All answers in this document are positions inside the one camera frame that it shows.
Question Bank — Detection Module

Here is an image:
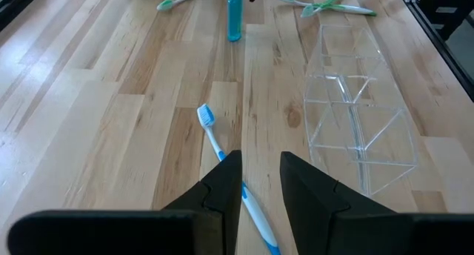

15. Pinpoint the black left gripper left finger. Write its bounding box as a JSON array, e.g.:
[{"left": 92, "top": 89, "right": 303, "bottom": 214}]
[{"left": 7, "top": 150, "right": 244, "bottom": 255}]

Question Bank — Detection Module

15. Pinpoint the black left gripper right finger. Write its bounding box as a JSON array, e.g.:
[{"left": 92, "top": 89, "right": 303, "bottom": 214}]
[{"left": 280, "top": 151, "right": 474, "bottom": 255}]

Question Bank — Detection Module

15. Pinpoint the blue mouthwash bottle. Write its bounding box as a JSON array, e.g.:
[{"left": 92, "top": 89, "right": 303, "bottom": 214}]
[{"left": 226, "top": 0, "right": 244, "bottom": 43}]

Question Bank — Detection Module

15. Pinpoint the green white toothbrush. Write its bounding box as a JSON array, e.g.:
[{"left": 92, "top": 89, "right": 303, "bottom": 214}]
[
  {"left": 300, "top": 0, "right": 350, "bottom": 19},
  {"left": 156, "top": 0, "right": 216, "bottom": 13},
  {"left": 277, "top": 0, "right": 378, "bottom": 18}
]

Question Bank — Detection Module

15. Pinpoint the blue white toothbrush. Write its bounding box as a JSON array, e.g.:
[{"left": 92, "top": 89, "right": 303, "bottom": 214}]
[{"left": 196, "top": 103, "right": 281, "bottom": 255}]

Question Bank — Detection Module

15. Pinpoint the clear acrylic organizer box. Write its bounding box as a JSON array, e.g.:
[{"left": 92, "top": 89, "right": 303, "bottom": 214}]
[{"left": 303, "top": 24, "right": 419, "bottom": 196}]

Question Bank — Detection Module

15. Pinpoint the black table edge rail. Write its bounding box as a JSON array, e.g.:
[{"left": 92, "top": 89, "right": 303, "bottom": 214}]
[
  {"left": 0, "top": 0, "right": 45, "bottom": 32},
  {"left": 394, "top": 0, "right": 474, "bottom": 102}
]

